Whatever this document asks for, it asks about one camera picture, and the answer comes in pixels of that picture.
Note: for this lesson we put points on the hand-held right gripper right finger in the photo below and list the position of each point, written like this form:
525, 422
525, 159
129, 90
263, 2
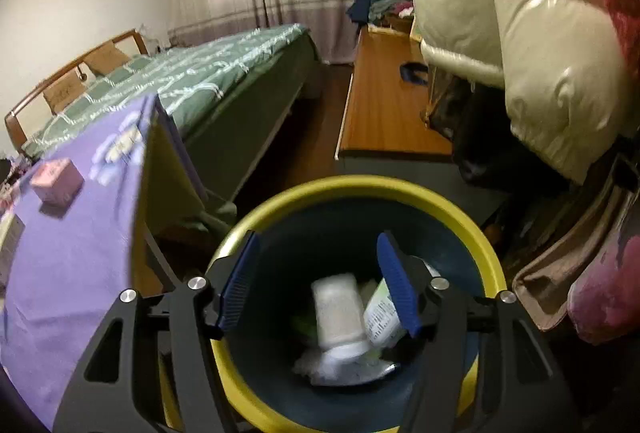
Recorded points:
395, 283

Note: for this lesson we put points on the wooden bed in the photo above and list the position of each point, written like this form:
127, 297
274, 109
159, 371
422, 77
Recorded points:
265, 113

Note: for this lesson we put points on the plain white plastic bottle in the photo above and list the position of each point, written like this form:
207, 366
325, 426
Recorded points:
337, 313

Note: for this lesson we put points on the pink cloth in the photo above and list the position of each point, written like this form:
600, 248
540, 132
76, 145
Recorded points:
610, 298

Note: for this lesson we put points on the long wooden cabinet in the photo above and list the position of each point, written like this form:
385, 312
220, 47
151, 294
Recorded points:
385, 113

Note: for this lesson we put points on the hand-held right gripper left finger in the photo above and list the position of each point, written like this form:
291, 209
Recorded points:
240, 283

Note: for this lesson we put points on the dark bag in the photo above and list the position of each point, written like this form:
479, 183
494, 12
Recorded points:
480, 138

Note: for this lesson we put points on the brown pillow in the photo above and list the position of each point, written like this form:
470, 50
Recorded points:
62, 94

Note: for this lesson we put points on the green white tissue pack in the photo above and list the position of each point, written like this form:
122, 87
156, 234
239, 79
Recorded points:
382, 318

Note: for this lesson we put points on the small blue item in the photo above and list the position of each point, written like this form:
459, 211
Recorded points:
414, 73

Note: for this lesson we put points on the pink box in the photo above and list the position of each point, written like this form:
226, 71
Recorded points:
56, 180

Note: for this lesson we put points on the cream puffer jacket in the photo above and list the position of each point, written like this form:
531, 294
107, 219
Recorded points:
540, 38

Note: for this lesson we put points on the green plaid quilt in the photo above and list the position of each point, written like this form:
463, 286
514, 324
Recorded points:
200, 73

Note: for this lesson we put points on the purple floral tablecloth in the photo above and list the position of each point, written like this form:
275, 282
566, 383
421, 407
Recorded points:
75, 263

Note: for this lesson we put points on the beige bag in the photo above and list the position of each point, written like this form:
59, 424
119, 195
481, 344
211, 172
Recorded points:
565, 263

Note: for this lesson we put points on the yellow-rimmed trash bin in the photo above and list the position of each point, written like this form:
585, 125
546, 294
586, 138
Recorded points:
325, 223

